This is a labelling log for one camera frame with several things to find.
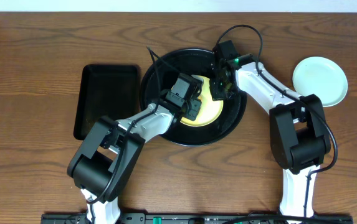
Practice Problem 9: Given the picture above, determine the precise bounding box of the yellow plate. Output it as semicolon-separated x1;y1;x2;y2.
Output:
172;75;224;127

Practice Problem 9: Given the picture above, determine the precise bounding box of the mint plate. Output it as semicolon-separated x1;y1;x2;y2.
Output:
292;57;348;107

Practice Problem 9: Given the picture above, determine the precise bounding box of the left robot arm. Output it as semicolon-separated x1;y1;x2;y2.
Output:
67;90;201;223

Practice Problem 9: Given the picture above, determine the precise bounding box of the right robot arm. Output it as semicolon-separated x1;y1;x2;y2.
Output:
210;40;331;218

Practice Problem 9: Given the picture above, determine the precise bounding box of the black round tray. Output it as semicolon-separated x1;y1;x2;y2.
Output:
140;48;247;146

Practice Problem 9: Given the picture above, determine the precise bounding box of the black rectangular tray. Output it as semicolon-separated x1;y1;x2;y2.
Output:
73;64;140;140

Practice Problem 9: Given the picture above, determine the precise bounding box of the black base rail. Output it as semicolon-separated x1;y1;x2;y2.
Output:
40;212;353;224

